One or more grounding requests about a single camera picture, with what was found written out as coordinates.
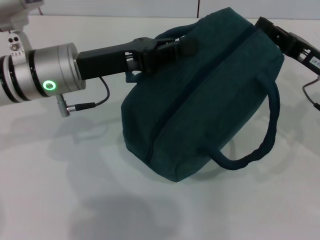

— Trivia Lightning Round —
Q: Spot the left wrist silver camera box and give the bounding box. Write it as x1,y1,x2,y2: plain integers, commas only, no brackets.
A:
0,0,46,33

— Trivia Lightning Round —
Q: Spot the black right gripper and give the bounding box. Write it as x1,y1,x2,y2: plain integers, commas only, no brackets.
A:
254,16,320,76

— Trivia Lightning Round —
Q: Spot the right arm cable with connector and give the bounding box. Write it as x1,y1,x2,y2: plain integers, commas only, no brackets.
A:
301,76,320,111

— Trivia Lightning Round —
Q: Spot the dark teal insulated lunch bag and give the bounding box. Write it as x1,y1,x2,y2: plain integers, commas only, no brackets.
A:
120,7,286,184

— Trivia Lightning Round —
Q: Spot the arm cable with connector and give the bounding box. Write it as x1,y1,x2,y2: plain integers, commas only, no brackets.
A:
56,76,110,118
301,76,320,111

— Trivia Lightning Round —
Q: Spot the left arm cable with connector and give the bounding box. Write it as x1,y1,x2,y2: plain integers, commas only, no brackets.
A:
56,76,110,118

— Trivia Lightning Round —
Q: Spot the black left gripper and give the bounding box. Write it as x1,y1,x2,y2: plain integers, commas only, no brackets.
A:
75,36,182,82

